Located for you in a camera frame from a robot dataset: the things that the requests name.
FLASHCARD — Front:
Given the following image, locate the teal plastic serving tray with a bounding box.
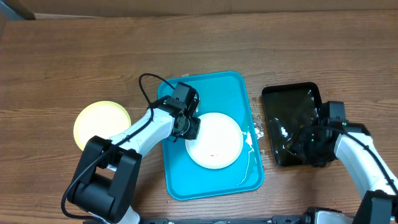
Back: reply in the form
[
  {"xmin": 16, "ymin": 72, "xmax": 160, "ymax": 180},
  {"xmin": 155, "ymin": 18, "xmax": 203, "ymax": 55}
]
[{"xmin": 162, "ymin": 71, "xmax": 264, "ymax": 200}]

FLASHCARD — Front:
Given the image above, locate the black water tray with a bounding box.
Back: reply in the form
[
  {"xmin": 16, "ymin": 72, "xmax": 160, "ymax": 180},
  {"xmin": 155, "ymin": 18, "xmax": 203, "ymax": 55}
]
[{"xmin": 262, "ymin": 82, "xmax": 322, "ymax": 167}]

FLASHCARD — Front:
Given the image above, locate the white plate with blue rim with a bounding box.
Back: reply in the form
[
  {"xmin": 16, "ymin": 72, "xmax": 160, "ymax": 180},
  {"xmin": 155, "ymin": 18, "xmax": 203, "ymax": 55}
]
[{"xmin": 185, "ymin": 113, "xmax": 243, "ymax": 169}]

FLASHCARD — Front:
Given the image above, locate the yellow-green rimmed plate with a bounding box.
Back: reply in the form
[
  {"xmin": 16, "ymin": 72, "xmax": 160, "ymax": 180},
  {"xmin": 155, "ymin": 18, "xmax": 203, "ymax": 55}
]
[{"xmin": 73, "ymin": 101, "xmax": 131, "ymax": 151}]

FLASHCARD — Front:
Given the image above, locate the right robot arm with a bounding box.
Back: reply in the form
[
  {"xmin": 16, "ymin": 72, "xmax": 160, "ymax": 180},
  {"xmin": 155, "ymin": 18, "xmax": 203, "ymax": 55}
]
[{"xmin": 287, "ymin": 121, "xmax": 397, "ymax": 223}]

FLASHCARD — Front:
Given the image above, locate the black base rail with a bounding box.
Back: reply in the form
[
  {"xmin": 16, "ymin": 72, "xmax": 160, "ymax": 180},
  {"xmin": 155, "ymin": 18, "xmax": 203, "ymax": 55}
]
[{"xmin": 138, "ymin": 213, "xmax": 317, "ymax": 224}]

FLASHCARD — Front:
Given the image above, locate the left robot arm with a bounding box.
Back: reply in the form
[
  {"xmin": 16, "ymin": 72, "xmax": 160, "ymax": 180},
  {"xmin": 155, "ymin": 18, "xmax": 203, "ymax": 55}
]
[{"xmin": 61, "ymin": 96, "xmax": 200, "ymax": 223}]

